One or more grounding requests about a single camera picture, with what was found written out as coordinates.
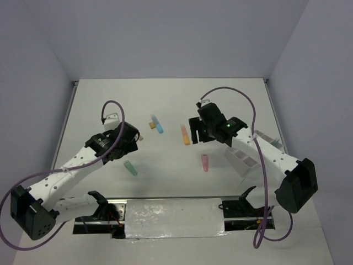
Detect blue highlighter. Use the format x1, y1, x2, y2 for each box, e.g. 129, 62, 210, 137
150, 114, 164, 134

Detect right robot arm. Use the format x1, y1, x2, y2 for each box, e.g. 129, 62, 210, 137
189, 100, 318, 214

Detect metal base rail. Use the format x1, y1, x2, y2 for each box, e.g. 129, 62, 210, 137
72, 196, 264, 240

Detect silver foil sheet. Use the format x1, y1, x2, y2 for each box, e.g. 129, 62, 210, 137
125, 198, 226, 239

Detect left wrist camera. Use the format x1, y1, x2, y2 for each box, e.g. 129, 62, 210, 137
103, 113, 120, 131

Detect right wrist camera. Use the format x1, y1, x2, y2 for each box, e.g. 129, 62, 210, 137
196, 99, 211, 109

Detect orange highlighter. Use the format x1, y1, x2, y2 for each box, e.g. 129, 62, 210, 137
180, 124, 190, 146

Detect pink correction tape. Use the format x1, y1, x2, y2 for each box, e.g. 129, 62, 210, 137
201, 153, 208, 172

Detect white divided organizer tray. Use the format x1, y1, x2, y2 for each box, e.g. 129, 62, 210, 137
224, 130, 284, 180

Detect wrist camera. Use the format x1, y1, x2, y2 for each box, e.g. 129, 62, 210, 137
196, 99, 211, 109
103, 113, 120, 131

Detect green correction tape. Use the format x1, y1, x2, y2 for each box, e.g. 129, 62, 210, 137
124, 161, 138, 176

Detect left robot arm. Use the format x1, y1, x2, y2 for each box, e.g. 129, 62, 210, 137
10, 123, 140, 241

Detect blue pen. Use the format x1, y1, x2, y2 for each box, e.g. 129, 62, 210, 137
271, 139, 281, 148

